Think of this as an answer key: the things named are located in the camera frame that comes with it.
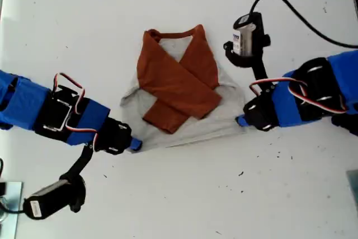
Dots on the grey and brown t-shirt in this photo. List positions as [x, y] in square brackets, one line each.
[179, 82]

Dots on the grey metal plate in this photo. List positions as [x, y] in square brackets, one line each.
[12, 222]

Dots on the black camera stalk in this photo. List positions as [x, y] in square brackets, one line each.
[260, 65]
[81, 163]

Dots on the black silver camera box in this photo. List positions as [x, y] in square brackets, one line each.
[247, 34]
[47, 199]

